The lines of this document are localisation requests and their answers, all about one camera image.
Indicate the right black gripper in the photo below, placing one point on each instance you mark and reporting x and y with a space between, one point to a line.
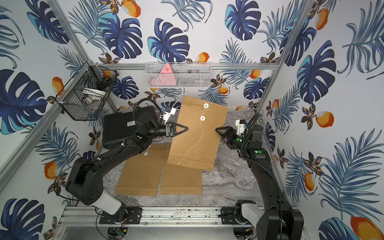
229 130

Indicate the black plastic tool case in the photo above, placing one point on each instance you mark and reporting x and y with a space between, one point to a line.
129 129

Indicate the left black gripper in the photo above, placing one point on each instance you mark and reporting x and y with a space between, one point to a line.
170 129

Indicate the black wire basket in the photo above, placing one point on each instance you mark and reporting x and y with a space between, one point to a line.
90 76

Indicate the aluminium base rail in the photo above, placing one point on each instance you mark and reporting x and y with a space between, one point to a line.
163 217

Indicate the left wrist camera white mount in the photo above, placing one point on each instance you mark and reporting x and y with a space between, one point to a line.
168 112

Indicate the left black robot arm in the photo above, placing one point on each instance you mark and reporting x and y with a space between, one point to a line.
85 181

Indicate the white mesh wall basket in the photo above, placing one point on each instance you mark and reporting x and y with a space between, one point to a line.
188 75

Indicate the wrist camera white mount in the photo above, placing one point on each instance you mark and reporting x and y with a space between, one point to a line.
168 112
240 126

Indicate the pink triangular object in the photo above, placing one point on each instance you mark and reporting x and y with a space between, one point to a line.
166 77

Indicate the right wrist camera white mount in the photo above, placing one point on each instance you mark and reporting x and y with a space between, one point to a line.
240 126

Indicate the white items in black basket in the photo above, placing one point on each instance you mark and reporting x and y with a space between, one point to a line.
92 96

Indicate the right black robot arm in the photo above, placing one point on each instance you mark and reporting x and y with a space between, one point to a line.
277 220

